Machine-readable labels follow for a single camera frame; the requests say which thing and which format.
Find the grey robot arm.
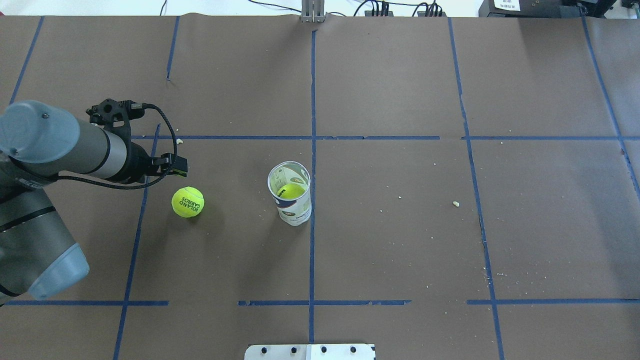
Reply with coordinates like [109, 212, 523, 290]
[0, 98, 188, 305]

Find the white tennis ball can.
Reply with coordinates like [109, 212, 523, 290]
[267, 161, 313, 227]

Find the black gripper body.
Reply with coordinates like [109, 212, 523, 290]
[119, 141, 159, 183]

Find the aluminium frame post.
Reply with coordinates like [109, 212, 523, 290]
[300, 0, 327, 23]

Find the black box with label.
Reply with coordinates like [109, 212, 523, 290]
[478, 0, 617, 19]

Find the black camera cable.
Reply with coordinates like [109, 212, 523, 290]
[10, 102, 180, 190]

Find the yellow tennis ball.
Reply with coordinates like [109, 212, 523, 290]
[171, 186, 205, 218]

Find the yellow ball inside can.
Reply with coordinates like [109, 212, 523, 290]
[276, 183, 307, 199]

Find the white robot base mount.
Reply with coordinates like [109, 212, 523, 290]
[243, 343, 377, 360]

